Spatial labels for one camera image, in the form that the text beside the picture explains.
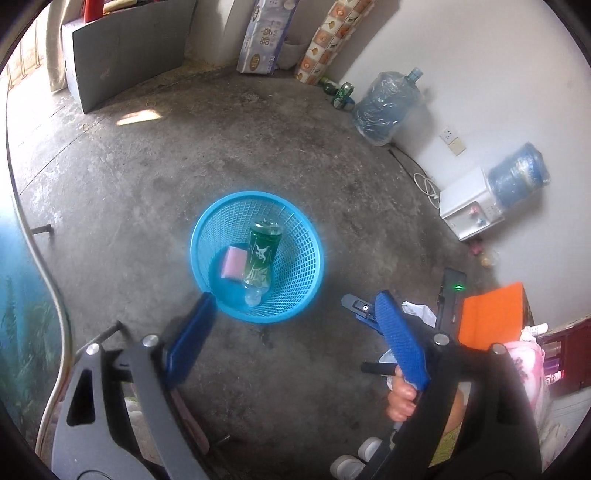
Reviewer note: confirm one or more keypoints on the green plastic bottle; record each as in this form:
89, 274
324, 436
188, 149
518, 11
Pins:
261, 258

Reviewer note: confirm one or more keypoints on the white crumpled plastic bag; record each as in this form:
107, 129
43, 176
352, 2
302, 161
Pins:
422, 314

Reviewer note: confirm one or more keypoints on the white bucket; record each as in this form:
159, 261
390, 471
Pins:
294, 55

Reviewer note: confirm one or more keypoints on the blue plastic mesh basket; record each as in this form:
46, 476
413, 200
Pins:
295, 277

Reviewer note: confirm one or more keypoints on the dark red crate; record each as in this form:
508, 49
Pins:
572, 350

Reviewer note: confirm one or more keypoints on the patterned rolled mat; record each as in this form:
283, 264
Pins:
330, 41

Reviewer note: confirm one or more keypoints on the empty water jug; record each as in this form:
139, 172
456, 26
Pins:
385, 108

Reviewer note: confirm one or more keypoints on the blue water jug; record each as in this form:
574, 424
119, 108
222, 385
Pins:
519, 177

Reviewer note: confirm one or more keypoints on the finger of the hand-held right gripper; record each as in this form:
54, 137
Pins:
358, 307
376, 368

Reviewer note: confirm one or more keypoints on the white water dispenser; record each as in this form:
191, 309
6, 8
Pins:
464, 203

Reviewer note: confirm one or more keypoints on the grey cabinet box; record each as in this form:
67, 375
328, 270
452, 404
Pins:
124, 60

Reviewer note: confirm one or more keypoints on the beach print table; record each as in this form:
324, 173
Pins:
27, 346

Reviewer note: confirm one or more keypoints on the person's right hand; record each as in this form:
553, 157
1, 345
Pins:
399, 399

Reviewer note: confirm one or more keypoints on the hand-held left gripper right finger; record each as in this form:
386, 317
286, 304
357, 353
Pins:
401, 341

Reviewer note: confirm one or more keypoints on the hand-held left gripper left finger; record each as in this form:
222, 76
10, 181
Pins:
191, 341

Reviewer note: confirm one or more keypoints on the red thermos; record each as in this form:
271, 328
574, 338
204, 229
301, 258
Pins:
92, 9

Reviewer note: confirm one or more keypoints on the white wall socket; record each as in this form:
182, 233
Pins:
446, 134

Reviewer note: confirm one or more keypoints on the white shoe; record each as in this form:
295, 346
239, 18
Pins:
346, 468
371, 447

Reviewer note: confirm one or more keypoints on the green glass bottle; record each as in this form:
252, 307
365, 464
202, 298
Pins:
328, 85

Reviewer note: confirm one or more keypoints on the balcony railing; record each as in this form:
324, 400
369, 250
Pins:
27, 60

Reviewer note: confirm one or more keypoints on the toilet paper pack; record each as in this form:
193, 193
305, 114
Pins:
265, 41

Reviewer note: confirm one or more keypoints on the small pink toy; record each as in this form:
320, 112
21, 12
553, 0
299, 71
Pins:
475, 247

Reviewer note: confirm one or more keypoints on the orange box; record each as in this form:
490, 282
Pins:
494, 314

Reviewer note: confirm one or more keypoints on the pink sponge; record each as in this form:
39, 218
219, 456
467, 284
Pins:
234, 263

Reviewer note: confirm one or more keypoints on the beige wall plate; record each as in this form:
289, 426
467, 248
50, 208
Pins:
458, 146

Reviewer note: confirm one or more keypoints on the green can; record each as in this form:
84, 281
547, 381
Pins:
342, 94

